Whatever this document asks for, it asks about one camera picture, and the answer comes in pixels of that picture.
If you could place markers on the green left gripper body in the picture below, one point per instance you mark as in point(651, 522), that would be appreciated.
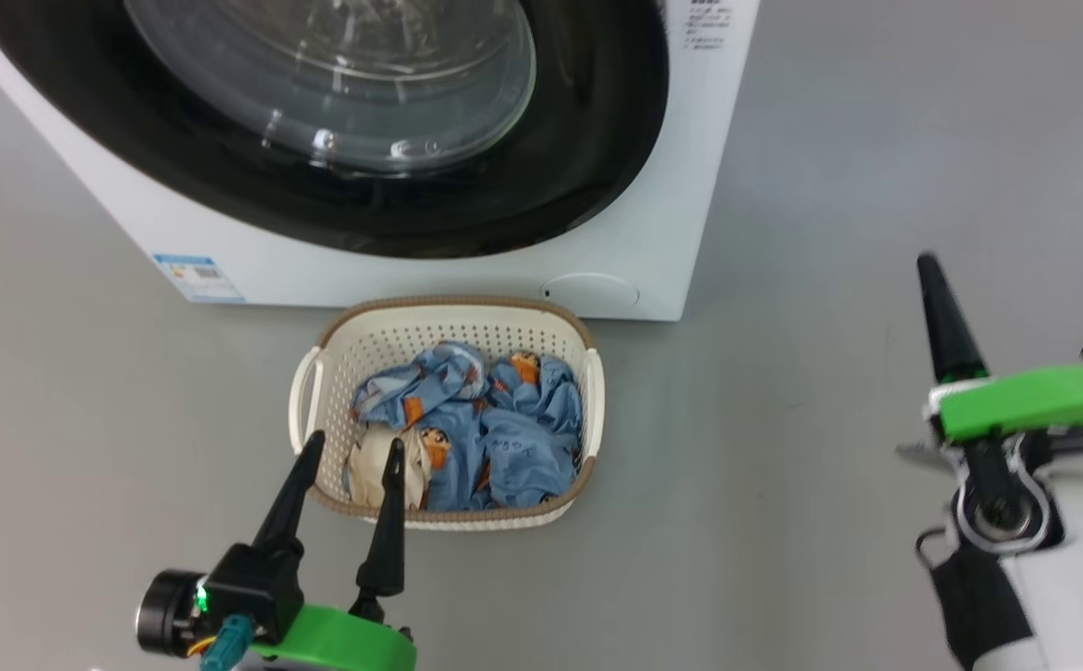
point(336, 643)

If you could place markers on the cream perforated laundry basket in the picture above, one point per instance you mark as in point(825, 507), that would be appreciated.
point(448, 326)

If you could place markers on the cream cartoon print garment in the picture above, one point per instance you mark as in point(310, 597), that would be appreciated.
point(366, 471)

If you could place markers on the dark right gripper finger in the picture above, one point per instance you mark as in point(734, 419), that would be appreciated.
point(950, 326)

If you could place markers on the round white filter cover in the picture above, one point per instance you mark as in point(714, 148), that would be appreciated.
point(590, 291)

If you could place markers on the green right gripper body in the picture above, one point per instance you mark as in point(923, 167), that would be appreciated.
point(1035, 401)

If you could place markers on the blue cartoon print garment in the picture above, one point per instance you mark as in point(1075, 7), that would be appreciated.
point(514, 447)

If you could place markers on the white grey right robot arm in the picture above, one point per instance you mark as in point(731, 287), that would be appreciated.
point(1082, 578)

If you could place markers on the white front-load washing machine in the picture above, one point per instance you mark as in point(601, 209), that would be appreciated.
point(318, 280)

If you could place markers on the blue energy label sticker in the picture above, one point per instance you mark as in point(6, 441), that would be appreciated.
point(198, 278)

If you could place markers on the black glass washing machine door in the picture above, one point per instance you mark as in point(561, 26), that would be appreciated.
point(597, 140)

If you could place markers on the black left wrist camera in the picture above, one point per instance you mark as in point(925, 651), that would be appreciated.
point(243, 587)

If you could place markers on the teal left camera connector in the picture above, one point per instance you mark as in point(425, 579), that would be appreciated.
point(225, 645)

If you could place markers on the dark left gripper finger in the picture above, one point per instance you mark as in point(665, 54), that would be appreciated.
point(290, 503)
point(390, 540)

